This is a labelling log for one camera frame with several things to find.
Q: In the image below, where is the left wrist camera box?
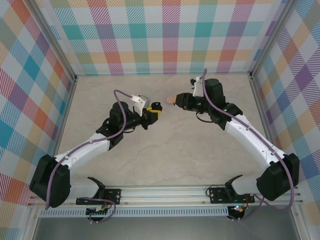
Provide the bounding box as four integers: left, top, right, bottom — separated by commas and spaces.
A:
131, 94, 153, 118

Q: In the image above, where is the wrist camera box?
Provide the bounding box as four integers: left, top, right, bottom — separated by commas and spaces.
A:
131, 94, 153, 118
189, 76, 203, 97

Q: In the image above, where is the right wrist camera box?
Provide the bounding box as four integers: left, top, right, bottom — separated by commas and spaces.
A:
189, 76, 203, 97

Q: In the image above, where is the aluminium side rail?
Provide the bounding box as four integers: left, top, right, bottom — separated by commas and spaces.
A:
49, 76, 79, 158
249, 74, 284, 157

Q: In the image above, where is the long aluminium mounting rail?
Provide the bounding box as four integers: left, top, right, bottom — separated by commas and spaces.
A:
27, 184, 304, 207

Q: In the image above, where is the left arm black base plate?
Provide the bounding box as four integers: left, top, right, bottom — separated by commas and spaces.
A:
75, 188, 122, 206

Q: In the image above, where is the aluminium corner post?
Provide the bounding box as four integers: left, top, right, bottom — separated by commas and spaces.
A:
29, 0, 78, 83
248, 0, 301, 81

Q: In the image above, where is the slotted grey cable duct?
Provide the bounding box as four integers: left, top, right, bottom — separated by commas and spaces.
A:
38, 208, 230, 218

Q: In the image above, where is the small controller board with wires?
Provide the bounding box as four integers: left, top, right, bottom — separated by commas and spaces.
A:
86, 203, 111, 217
228, 204, 247, 217

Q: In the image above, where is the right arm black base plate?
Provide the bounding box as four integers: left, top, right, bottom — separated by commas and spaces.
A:
208, 187, 256, 205

